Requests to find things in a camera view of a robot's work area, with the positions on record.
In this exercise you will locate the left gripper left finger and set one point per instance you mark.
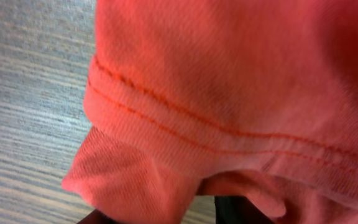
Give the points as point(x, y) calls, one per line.
point(96, 217)

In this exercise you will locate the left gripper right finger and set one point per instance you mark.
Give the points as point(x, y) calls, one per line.
point(238, 210)

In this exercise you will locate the red printed t-shirt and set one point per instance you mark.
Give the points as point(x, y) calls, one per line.
point(256, 99)

